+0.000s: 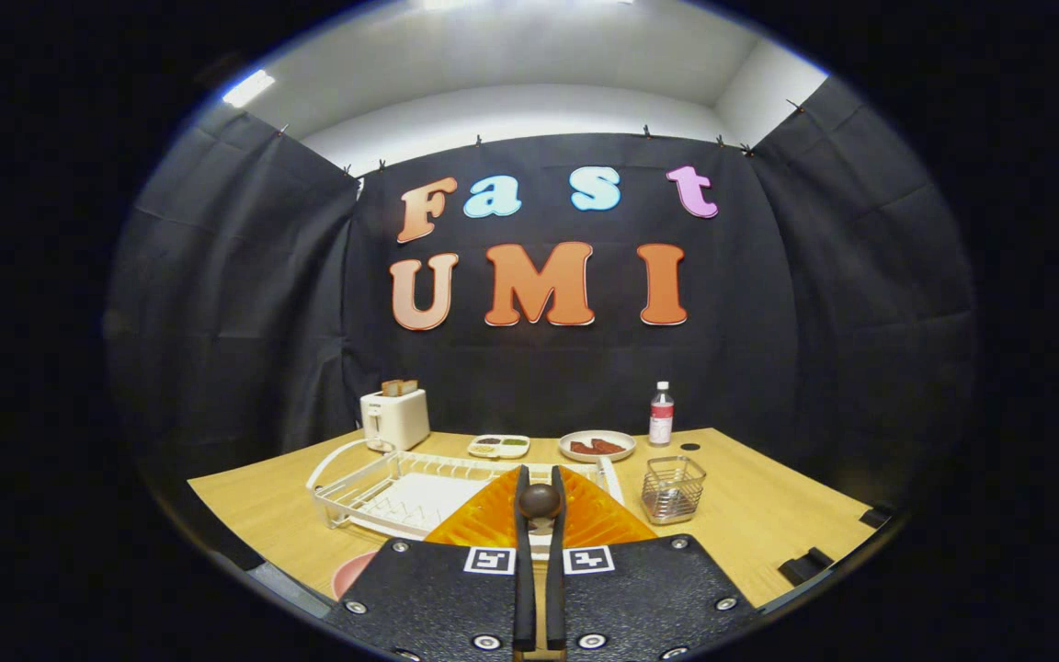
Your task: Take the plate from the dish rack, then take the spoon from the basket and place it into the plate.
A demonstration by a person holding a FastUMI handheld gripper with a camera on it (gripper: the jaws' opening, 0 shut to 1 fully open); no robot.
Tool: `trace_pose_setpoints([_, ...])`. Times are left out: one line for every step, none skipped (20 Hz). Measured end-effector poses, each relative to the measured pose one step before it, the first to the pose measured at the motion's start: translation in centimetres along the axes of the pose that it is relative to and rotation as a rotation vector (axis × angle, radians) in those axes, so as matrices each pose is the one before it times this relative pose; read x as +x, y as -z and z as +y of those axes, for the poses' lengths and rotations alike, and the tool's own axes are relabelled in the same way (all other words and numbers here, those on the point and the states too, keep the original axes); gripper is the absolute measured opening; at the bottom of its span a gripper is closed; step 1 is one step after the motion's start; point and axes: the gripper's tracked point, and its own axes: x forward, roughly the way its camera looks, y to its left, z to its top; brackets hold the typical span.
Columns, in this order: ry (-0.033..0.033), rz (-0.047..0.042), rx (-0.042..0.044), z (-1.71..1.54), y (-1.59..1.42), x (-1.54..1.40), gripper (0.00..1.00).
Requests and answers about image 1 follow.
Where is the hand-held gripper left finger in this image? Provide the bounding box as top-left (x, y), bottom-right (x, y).
top-left (325, 464), bottom-right (538, 662)

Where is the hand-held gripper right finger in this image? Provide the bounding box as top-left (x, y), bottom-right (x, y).
top-left (546, 464), bottom-right (758, 662)

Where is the brown-handled spoon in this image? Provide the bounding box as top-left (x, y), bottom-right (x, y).
top-left (518, 483), bottom-right (563, 536)

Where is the white wire dish rack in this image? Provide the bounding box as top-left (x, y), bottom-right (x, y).
top-left (306, 439), bottom-right (625, 542)

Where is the metal wire basket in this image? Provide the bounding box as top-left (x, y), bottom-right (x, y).
top-left (641, 455), bottom-right (707, 525)

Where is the pink plate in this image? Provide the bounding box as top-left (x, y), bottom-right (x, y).
top-left (331, 551), bottom-right (379, 601)

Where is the white divided sauce dish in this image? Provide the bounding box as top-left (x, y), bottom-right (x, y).
top-left (467, 434), bottom-right (530, 460)

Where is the white round plate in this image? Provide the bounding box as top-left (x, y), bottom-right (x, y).
top-left (558, 429), bottom-right (637, 462)

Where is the clear bottle with red label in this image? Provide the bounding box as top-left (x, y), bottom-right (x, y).
top-left (648, 382), bottom-right (675, 448)

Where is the white toaster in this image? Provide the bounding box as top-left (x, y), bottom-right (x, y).
top-left (360, 389), bottom-right (431, 452)

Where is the black backdrop cloth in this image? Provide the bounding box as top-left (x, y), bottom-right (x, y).
top-left (105, 78), bottom-right (979, 516)

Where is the black table clamp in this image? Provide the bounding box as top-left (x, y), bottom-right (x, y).
top-left (778, 547), bottom-right (834, 587)

